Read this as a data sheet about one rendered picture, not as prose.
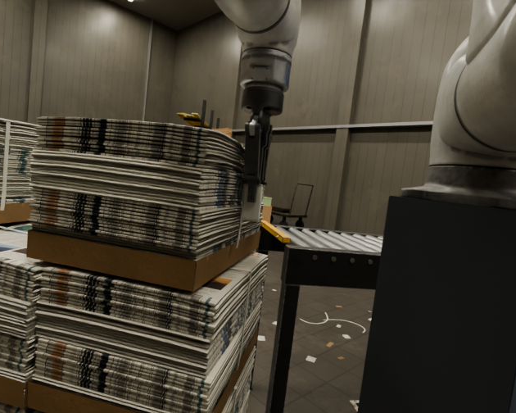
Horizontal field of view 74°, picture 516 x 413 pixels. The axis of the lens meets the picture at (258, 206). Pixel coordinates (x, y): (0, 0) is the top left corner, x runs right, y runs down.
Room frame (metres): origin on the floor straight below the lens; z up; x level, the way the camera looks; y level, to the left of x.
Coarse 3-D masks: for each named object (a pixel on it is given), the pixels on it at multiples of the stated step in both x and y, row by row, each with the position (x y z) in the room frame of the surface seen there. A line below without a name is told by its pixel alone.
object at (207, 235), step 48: (48, 144) 0.53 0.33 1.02; (96, 144) 0.50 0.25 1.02; (144, 144) 0.48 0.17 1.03; (192, 144) 0.46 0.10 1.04; (240, 144) 0.61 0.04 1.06; (48, 192) 0.52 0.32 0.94; (96, 192) 0.49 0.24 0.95; (144, 192) 0.48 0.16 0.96; (192, 192) 0.46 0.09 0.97; (96, 240) 0.50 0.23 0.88; (144, 240) 0.47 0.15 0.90; (192, 240) 0.45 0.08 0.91
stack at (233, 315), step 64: (0, 256) 0.54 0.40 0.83; (256, 256) 0.76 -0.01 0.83; (0, 320) 0.51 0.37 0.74; (64, 320) 0.50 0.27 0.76; (128, 320) 0.47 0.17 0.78; (192, 320) 0.45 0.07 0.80; (256, 320) 0.77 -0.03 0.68; (64, 384) 0.49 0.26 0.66; (128, 384) 0.47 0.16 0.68; (192, 384) 0.45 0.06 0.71
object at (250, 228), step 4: (264, 188) 0.81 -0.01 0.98; (260, 208) 0.79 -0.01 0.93; (260, 212) 0.80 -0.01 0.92; (260, 216) 0.81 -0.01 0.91; (260, 220) 0.81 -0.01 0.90; (248, 224) 0.70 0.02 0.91; (252, 224) 0.73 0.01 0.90; (256, 224) 0.77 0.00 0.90; (244, 228) 0.67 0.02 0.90; (248, 228) 0.71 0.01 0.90; (252, 228) 0.74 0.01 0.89; (256, 228) 0.79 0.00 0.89; (244, 232) 0.68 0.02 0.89; (248, 232) 0.72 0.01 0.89; (252, 232) 0.76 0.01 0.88; (256, 232) 0.79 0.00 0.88; (240, 236) 0.67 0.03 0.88; (244, 236) 0.69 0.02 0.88; (248, 236) 0.72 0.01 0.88
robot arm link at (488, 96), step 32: (480, 0) 0.38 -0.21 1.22; (512, 0) 0.33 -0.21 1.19; (480, 32) 0.38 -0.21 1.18; (512, 32) 0.31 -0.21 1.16; (480, 64) 0.37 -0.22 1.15; (512, 64) 0.32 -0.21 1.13; (480, 96) 0.38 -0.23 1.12; (512, 96) 0.33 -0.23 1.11; (480, 128) 0.42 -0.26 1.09; (512, 128) 0.37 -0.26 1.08
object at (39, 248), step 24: (48, 240) 0.51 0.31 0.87; (72, 240) 0.50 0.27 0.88; (72, 264) 0.50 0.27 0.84; (96, 264) 0.49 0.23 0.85; (120, 264) 0.48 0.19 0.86; (144, 264) 0.47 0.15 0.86; (168, 264) 0.46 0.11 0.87; (192, 264) 0.46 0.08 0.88; (216, 264) 0.54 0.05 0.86; (192, 288) 0.46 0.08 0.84
